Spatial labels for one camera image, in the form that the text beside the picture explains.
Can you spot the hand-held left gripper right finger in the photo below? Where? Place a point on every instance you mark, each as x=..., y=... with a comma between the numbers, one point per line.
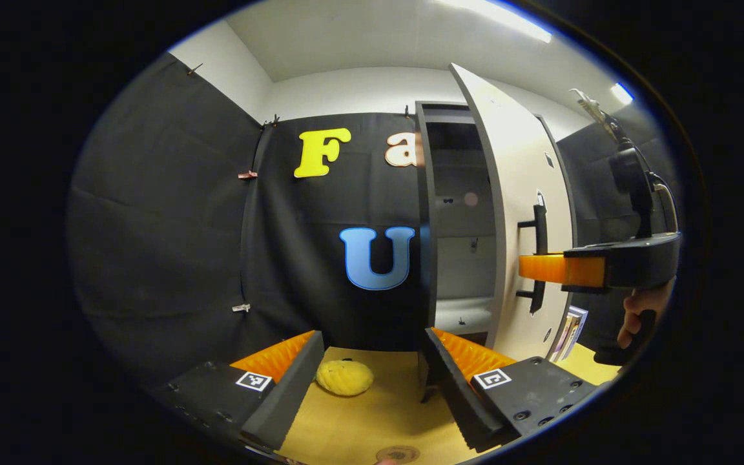
x=453, y=387

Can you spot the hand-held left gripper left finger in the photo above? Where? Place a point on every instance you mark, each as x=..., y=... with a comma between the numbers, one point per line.
x=288, y=387

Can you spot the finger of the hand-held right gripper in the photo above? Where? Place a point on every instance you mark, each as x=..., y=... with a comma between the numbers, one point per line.
x=553, y=269

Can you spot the round wooden coaster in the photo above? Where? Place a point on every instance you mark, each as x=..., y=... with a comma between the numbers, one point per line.
x=399, y=453

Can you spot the dark grey cabinet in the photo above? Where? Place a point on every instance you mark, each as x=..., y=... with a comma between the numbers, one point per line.
x=425, y=226

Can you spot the yellow knitted toy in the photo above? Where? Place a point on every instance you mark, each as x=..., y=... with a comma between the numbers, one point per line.
x=344, y=378

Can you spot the stack of books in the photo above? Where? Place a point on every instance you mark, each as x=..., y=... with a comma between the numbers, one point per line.
x=569, y=332

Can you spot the white clip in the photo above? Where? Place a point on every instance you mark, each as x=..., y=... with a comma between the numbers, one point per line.
x=241, y=307

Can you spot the small ceiling light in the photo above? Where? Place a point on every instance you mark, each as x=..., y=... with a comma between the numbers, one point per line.
x=622, y=93

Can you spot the black backdrop cloth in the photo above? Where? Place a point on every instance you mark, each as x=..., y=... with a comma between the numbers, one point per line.
x=165, y=226

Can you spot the red clip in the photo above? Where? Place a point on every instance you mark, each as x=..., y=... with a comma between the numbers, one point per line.
x=247, y=174

